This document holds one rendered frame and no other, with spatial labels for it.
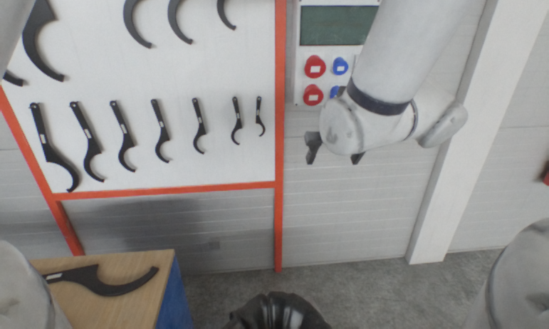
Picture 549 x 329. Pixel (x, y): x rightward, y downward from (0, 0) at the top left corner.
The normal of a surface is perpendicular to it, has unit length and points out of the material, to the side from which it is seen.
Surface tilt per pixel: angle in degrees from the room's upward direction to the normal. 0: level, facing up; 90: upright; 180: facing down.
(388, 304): 0
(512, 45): 90
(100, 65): 90
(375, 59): 93
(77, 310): 0
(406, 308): 0
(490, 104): 90
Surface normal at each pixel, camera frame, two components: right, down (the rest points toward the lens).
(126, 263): 0.00, -0.88
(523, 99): 0.10, 0.48
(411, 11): -0.64, 0.50
